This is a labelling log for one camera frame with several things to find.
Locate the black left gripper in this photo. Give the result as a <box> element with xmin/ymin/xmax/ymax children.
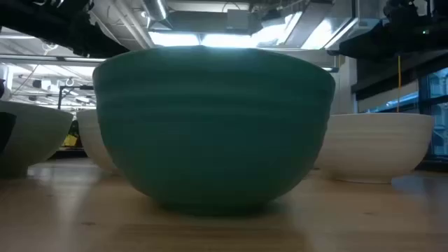
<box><xmin>68</xmin><ymin>6</ymin><xmax>130</xmax><ymax>59</ymax></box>

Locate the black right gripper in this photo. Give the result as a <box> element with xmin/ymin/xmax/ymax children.
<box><xmin>337</xmin><ymin>33</ymin><xmax>396</xmax><ymax>60</ymax></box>

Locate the white ceramic bowl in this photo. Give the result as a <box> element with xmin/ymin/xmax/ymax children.
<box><xmin>76</xmin><ymin>108</ymin><xmax>120</xmax><ymax>175</ymax></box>
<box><xmin>312</xmin><ymin>112</ymin><xmax>436</xmax><ymax>185</ymax></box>
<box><xmin>0</xmin><ymin>100</ymin><xmax>74</xmax><ymax>178</ymax></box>

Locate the large green ceramic bowl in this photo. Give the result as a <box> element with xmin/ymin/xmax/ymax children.
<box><xmin>92</xmin><ymin>45</ymin><xmax>336</xmax><ymax>215</ymax></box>

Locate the bright ceiling light panel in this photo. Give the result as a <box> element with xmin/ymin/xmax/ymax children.
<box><xmin>148</xmin><ymin>31</ymin><xmax>258</xmax><ymax>48</ymax></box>

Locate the yellow object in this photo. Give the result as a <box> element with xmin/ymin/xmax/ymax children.
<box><xmin>62</xmin><ymin>134</ymin><xmax>80</xmax><ymax>148</ymax></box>

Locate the grey ceiling box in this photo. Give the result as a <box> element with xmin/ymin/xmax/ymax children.
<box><xmin>226</xmin><ymin>9</ymin><xmax>253</xmax><ymax>32</ymax></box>

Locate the black window ledge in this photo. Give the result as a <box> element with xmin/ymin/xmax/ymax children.
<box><xmin>415</xmin><ymin>159</ymin><xmax>448</xmax><ymax>173</ymax></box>

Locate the rectangular metal air duct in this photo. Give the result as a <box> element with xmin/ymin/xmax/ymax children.
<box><xmin>282</xmin><ymin>0</ymin><xmax>361</xmax><ymax>50</ymax></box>

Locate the black metal stand frame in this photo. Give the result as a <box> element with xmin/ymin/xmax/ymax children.
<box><xmin>57</xmin><ymin>85</ymin><xmax>95</xmax><ymax>110</ymax></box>

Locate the round silver air duct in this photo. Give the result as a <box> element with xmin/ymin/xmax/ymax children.
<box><xmin>141</xmin><ymin>0</ymin><xmax>169</xmax><ymax>22</ymax></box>

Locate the dark window frame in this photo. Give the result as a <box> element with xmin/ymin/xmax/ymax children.
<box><xmin>417</xmin><ymin>66</ymin><xmax>448</xmax><ymax>162</ymax></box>

